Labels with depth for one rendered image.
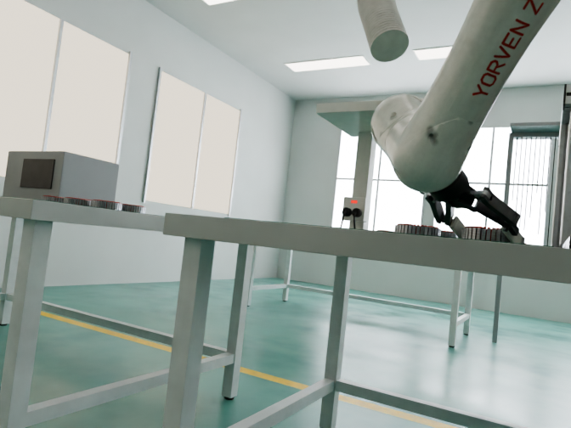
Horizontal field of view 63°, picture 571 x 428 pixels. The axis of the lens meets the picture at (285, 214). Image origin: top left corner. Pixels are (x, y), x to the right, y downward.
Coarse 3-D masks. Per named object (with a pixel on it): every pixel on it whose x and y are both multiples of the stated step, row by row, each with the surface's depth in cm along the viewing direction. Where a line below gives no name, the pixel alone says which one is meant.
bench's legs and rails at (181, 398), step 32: (192, 256) 104; (192, 288) 103; (192, 320) 103; (192, 352) 103; (192, 384) 104; (320, 384) 172; (352, 384) 176; (192, 416) 105; (256, 416) 135; (288, 416) 147; (320, 416) 180; (448, 416) 158; (480, 416) 155
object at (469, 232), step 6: (462, 228) 101; (468, 228) 98; (474, 228) 97; (480, 228) 96; (486, 228) 96; (492, 228) 95; (498, 228) 95; (462, 234) 100; (468, 234) 98; (474, 234) 97; (480, 234) 96; (486, 234) 96; (492, 234) 95; (498, 234) 94; (504, 234) 94; (492, 240) 95; (498, 240) 94; (504, 240) 94
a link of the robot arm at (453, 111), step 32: (480, 0) 60; (512, 0) 57; (544, 0) 57; (480, 32) 60; (512, 32) 59; (448, 64) 65; (480, 64) 61; (512, 64) 62; (448, 96) 65; (480, 96) 63; (416, 128) 68; (448, 128) 66; (416, 160) 68; (448, 160) 68
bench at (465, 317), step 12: (288, 252) 540; (252, 264) 471; (288, 264) 539; (252, 276) 472; (288, 276) 538; (456, 276) 375; (468, 276) 443; (252, 288) 475; (264, 288) 495; (276, 288) 517; (288, 288) 540; (300, 288) 529; (312, 288) 523; (456, 288) 374; (468, 288) 442; (372, 300) 487; (384, 300) 481; (456, 300) 373; (468, 300) 441; (432, 312) 456; (444, 312) 451; (456, 312) 372; (468, 312) 440; (456, 324) 374; (468, 324) 439
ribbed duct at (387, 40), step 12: (360, 0) 208; (372, 0) 200; (384, 0) 199; (360, 12) 207; (372, 12) 198; (384, 12) 195; (396, 12) 197; (372, 24) 195; (384, 24) 191; (396, 24) 191; (372, 36) 194; (384, 36) 191; (396, 36) 191; (372, 48) 195; (384, 48) 196; (396, 48) 197; (384, 60) 201
